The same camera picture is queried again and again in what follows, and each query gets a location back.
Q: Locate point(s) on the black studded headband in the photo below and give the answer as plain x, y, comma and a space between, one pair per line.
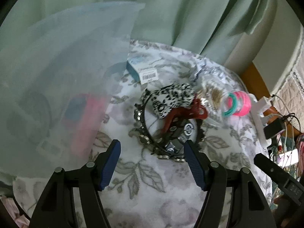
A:
148, 130

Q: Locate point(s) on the black charger adapter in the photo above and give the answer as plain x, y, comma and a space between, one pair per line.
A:
276, 127

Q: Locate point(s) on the bag of cotton swabs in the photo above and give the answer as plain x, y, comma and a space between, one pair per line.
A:
213, 91

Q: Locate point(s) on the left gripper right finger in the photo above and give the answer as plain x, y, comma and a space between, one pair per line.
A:
198, 164

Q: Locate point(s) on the small white medicine box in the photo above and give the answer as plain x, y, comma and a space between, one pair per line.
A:
141, 71

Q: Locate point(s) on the floral white blanket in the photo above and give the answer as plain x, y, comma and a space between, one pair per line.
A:
148, 192

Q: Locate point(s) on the green curtain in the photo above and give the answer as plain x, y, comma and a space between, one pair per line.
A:
208, 27

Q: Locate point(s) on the black toy car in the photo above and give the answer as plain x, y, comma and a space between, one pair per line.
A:
180, 130

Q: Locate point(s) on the leopard print scrunchie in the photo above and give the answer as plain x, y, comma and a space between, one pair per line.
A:
165, 99

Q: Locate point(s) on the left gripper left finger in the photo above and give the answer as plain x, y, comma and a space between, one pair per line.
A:
106, 163

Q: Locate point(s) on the clear plastic storage bin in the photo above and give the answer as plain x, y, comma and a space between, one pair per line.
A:
57, 80

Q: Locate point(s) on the red hair claw clip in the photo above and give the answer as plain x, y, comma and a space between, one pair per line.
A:
196, 111

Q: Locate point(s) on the beige quilted sofa cover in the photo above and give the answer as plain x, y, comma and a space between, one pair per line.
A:
290, 97

